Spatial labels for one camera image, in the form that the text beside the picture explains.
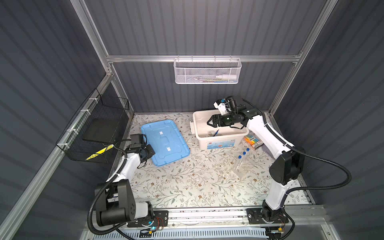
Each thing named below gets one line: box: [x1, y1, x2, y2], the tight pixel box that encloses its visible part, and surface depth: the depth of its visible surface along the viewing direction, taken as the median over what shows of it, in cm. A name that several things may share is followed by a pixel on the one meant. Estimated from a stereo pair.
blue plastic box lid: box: [141, 120, 190, 166], surface depth 100 cm
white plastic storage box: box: [189, 109, 249, 150], surface depth 96 cm
